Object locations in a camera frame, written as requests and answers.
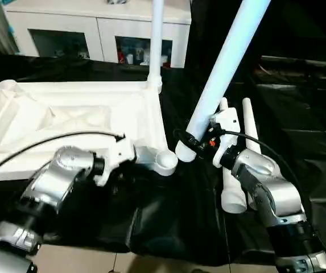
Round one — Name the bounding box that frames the white cabinet with glass doors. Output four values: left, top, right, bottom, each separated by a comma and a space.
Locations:
0, 0, 192, 69

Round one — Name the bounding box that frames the black plastic mat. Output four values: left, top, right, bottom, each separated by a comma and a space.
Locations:
0, 52, 326, 267

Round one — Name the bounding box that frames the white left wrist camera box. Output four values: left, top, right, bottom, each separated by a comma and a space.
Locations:
93, 136, 138, 188

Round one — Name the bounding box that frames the tall clear bottle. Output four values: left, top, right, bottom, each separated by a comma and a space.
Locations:
142, 45, 151, 65

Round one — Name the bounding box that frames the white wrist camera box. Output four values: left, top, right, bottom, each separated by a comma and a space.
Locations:
93, 136, 138, 188
209, 109, 241, 169

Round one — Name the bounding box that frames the white plastic table leg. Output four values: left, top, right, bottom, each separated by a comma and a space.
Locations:
218, 97, 249, 214
147, 0, 166, 95
175, 0, 272, 163
241, 97, 263, 156

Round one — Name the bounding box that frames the white plastic table top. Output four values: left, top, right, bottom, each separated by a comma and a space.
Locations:
0, 80, 179, 184

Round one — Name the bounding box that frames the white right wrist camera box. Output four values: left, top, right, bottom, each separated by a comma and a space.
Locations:
209, 109, 241, 169

